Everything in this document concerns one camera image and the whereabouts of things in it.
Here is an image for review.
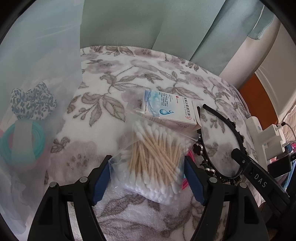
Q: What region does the light green curtain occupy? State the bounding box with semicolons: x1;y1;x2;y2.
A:
80;1;274;75

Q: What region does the white plug adapter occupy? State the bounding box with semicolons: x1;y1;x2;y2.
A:
260;124;287;147

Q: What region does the ear drops medicine box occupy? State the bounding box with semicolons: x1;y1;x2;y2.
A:
142;89;202;133

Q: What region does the clear plastic storage box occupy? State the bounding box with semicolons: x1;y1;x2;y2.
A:
1;1;84;240

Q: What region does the bag of cotton swabs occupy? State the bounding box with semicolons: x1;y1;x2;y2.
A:
109;111;196;205

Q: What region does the white power strip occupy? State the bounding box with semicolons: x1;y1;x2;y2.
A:
245;116;287;169

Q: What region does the leopard print scrunchie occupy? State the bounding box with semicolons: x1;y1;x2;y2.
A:
10;82;57;121

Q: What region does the teal hair tie bundle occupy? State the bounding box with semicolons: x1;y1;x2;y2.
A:
0;120;46;166

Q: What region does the black beaded headband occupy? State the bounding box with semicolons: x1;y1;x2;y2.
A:
193;104;247;185

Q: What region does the floral grey table cloth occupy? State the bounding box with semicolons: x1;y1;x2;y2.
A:
46;46;257;240

